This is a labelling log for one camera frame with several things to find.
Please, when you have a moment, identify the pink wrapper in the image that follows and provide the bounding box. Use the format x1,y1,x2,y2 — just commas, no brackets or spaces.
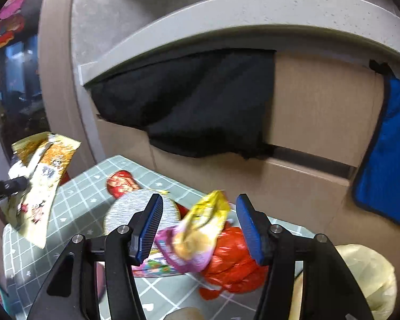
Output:
154,225,221,274

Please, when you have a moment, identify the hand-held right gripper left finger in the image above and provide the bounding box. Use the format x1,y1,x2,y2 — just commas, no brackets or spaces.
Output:
27,193,164,320

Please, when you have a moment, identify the yellow printed snack wrapper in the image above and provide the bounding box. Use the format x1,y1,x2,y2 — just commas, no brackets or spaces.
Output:
8,133,81,248

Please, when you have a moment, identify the bin with yellowish bag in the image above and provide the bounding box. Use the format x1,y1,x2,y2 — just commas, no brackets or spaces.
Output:
293,244,397,320

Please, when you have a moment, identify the red round tin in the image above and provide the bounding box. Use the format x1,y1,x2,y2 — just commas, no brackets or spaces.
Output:
107,170,142,200

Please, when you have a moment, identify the colourful pink box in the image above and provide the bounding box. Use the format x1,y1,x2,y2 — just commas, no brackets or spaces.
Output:
131,250,187,278

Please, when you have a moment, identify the plain yellow wrapper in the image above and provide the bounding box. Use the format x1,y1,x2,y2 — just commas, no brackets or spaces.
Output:
178,190,230,241

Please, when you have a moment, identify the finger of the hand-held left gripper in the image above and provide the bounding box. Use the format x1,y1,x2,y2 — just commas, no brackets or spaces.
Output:
0,177,29,205

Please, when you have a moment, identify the shiny red plastic wrapper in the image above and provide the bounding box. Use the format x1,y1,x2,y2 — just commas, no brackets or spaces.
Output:
200,220,270,301

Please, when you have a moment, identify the grey table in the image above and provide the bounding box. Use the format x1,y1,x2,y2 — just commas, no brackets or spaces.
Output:
37,0,400,174

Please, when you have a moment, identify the dark glass door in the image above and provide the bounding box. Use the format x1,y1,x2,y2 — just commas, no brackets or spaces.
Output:
0,37,50,154

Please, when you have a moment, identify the black cloth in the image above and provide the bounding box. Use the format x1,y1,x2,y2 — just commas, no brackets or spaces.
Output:
88,48,277,160

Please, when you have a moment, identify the blue cushion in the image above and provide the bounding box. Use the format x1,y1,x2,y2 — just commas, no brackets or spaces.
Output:
351,75,400,234

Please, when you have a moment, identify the silver foil lid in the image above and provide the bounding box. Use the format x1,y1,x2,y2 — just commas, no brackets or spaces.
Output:
103,189,181,237

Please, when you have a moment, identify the green checked tablecloth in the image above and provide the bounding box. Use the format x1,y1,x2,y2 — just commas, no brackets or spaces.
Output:
2,155,307,320

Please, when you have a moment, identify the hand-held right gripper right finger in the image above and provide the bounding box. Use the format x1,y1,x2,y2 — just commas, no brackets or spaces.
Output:
236,193,374,320

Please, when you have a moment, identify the cardboard box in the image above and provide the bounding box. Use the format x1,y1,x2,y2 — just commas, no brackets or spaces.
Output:
93,51,384,241

